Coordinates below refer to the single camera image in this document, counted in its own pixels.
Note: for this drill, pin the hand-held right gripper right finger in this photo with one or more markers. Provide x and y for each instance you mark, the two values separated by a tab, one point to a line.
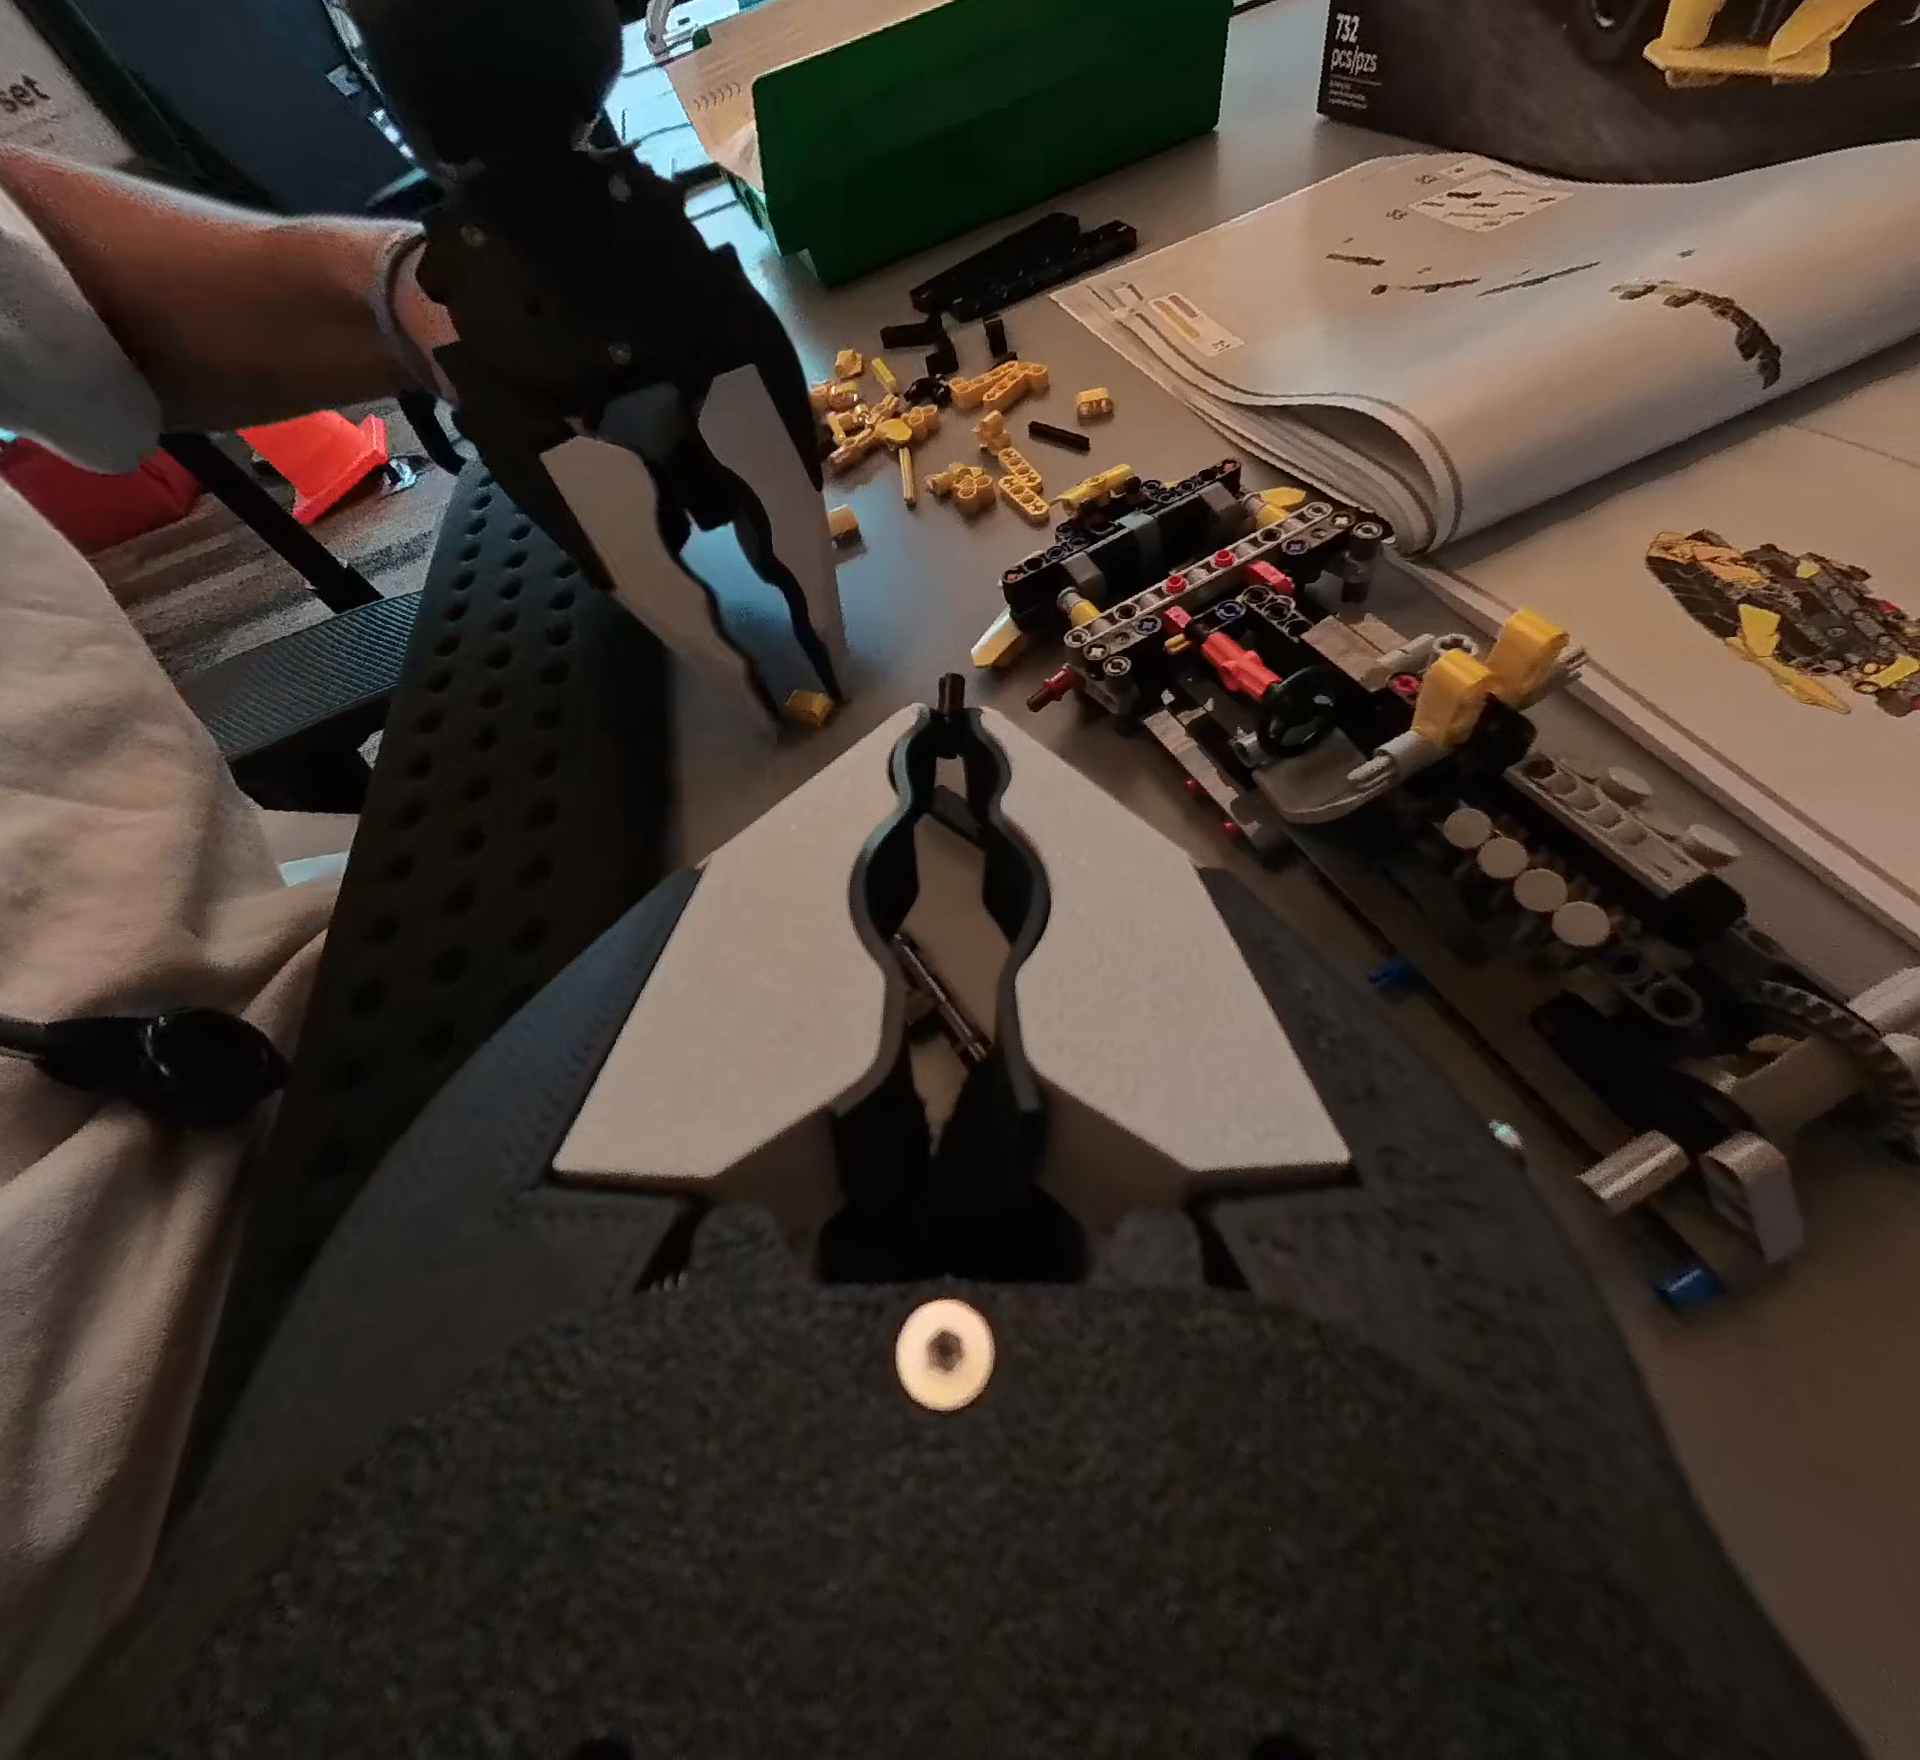
1171	1025

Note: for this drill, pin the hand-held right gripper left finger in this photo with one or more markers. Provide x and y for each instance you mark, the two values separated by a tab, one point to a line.
735	1025

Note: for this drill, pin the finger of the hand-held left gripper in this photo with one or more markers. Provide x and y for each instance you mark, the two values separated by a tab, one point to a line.
781	484
644	544

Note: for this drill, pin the person's left forearm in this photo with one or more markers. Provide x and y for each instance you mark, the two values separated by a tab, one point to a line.
224	291

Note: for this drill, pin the building set box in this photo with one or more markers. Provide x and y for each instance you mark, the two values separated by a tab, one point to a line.
1500	20

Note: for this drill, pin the pile of yellow building pieces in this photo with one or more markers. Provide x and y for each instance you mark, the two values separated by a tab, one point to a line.
915	433

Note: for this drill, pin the grey wristband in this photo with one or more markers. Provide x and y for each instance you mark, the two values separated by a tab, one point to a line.
399	305

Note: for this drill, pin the grey toy axle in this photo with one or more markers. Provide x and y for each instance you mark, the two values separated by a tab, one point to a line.
942	998

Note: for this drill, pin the group of small black pieces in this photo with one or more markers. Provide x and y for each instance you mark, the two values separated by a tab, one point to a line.
944	343

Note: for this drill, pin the orange traffic cone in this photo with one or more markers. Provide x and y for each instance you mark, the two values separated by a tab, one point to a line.
322	463

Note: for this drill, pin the long black building beam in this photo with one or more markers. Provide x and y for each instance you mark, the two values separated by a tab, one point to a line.
1020	268

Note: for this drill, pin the partly built toy car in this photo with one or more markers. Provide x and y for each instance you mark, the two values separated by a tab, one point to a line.
1351	741

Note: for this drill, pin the green plastic bin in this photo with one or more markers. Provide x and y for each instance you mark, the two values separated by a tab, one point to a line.
991	124

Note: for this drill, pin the black white marker sign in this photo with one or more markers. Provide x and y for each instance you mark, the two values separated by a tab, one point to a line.
61	95

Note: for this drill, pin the open instruction booklet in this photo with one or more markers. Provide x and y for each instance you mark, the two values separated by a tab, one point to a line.
1500	334

